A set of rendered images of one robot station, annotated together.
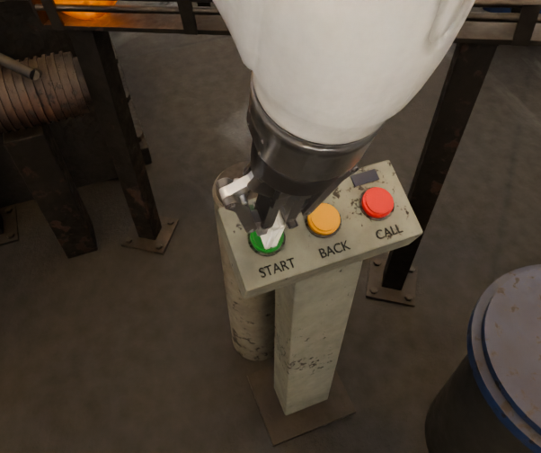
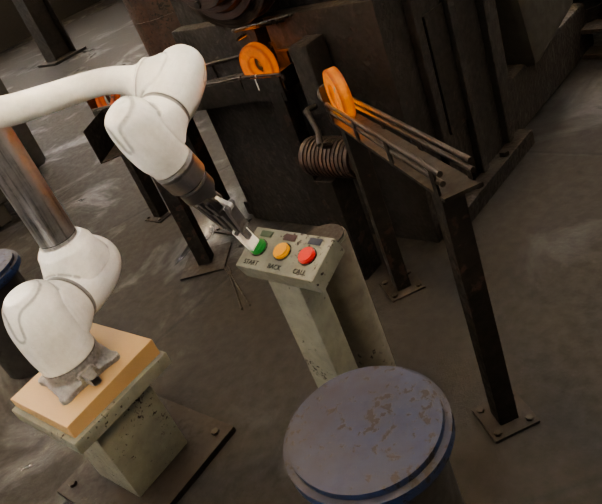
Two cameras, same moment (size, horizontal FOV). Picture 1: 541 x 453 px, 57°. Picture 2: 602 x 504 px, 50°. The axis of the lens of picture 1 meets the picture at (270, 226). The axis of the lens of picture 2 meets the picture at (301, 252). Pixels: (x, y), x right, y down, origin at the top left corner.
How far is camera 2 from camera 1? 1.29 m
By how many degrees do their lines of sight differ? 56
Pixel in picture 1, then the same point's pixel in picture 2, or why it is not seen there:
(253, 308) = not seen: hidden behind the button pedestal
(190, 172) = not seen: hidden behind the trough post
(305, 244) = (267, 258)
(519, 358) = (331, 396)
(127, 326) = not seen: hidden behind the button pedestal
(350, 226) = (288, 261)
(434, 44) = (130, 153)
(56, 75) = (337, 149)
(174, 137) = (494, 228)
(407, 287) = (509, 427)
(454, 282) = (555, 454)
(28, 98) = (321, 158)
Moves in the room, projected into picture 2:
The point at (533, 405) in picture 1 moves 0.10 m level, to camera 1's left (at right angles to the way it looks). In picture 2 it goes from (303, 415) to (280, 388)
